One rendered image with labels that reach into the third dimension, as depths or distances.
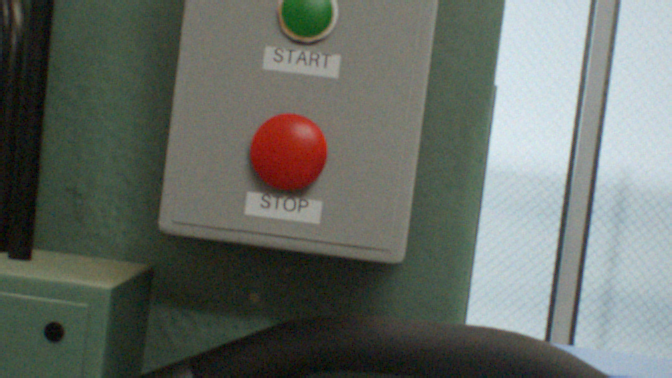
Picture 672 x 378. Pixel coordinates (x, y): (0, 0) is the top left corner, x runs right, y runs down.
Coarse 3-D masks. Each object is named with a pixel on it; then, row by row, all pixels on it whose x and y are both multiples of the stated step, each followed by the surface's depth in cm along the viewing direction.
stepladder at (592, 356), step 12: (564, 348) 138; (576, 348) 139; (588, 348) 140; (588, 360) 132; (600, 360) 133; (612, 360) 134; (624, 360) 135; (636, 360) 136; (648, 360) 137; (660, 360) 138; (612, 372) 127; (624, 372) 127; (636, 372) 128; (648, 372) 129; (660, 372) 130
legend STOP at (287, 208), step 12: (252, 192) 51; (252, 204) 51; (264, 204) 50; (276, 204) 50; (288, 204) 50; (300, 204) 50; (312, 204) 50; (276, 216) 51; (288, 216) 50; (300, 216) 50; (312, 216) 50
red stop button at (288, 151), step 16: (272, 128) 49; (288, 128) 49; (304, 128) 49; (256, 144) 50; (272, 144) 49; (288, 144) 49; (304, 144) 49; (320, 144) 49; (256, 160) 50; (272, 160) 49; (288, 160) 49; (304, 160) 49; (320, 160) 49; (272, 176) 49; (288, 176) 49; (304, 176) 49
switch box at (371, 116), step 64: (192, 0) 51; (256, 0) 50; (384, 0) 50; (192, 64) 50; (256, 64) 50; (384, 64) 50; (192, 128) 51; (256, 128) 50; (320, 128) 50; (384, 128) 50; (192, 192) 51; (256, 192) 51; (320, 192) 50; (384, 192) 50; (384, 256) 50
